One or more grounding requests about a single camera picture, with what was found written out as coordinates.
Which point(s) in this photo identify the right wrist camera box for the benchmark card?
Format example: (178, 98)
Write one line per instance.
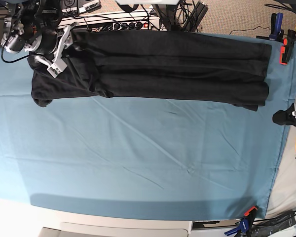
(56, 68)

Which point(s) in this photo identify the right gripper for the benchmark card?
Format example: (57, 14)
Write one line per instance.
(50, 47)

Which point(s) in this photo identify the orange blue clamp bottom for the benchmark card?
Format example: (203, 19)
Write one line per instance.
(245, 223)

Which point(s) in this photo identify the white power strip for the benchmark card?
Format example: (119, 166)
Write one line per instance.
(153, 24)

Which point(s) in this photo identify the white box bottom edge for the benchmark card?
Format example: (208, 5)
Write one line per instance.
(79, 230)

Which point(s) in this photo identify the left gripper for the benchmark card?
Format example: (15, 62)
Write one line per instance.
(287, 117)

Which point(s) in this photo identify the black bag bottom right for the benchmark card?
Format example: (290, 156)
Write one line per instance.
(272, 226)

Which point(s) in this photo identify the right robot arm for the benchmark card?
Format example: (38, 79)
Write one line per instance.
(33, 26)

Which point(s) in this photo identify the black T-shirt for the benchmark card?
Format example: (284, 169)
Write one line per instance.
(157, 64)

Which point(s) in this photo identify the blue table cloth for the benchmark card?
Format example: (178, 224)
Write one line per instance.
(145, 158)

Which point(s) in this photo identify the orange black clamp top right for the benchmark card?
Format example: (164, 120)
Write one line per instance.
(287, 47)

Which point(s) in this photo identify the blue black clamp top right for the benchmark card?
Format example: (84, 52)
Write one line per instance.
(276, 27)

